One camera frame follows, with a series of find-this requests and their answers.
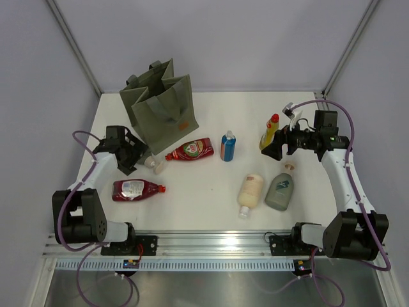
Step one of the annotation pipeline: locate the yellow cleaner bottle red cap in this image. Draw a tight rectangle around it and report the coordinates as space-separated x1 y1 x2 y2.
258 113 281 151

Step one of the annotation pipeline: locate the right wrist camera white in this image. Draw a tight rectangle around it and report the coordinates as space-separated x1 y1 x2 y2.
282 102 302 130

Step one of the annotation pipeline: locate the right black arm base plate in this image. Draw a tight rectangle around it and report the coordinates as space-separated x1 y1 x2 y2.
268 235 316 256

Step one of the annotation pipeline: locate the dark red dish soap bottle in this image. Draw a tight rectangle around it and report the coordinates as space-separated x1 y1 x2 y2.
112 179 166 202

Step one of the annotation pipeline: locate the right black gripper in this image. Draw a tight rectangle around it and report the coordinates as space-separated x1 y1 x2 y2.
261 116 319 161

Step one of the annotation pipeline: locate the aluminium front rail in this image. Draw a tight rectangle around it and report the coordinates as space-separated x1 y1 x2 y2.
41 232 389 258

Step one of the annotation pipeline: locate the cream lotion bottle white cap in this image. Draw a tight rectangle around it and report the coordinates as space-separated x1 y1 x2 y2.
237 174 264 218

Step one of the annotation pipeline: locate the grey-green pump soap bottle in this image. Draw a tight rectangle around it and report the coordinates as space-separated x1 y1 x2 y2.
265 162 295 212

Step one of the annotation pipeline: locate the left aluminium frame post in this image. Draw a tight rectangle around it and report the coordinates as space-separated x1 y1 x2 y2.
45 0 104 98

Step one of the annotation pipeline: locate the white slotted cable duct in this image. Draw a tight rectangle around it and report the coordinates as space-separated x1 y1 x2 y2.
56 258 297 270

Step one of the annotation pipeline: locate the red Fairy dish soap bottle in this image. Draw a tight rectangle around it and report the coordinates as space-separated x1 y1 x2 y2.
165 138 214 161

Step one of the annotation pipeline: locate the right aluminium frame post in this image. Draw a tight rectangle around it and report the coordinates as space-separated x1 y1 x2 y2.
321 0 382 98

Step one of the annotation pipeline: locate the aluminium frame post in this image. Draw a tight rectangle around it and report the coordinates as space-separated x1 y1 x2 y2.
321 0 382 98
45 0 104 98

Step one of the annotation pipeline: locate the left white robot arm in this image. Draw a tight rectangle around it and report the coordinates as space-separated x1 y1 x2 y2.
52 125 148 255

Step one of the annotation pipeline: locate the blue orange spray bottle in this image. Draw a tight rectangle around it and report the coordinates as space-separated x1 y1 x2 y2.
220 130 236 162

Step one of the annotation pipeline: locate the green canvas tote bag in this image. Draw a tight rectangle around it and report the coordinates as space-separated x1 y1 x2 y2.
120 59 199 155

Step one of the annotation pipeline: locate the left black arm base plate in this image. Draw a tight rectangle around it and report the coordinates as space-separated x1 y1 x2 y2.
100 235 158 256

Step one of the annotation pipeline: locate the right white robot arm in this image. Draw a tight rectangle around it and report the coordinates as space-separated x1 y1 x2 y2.
262 110 389 261

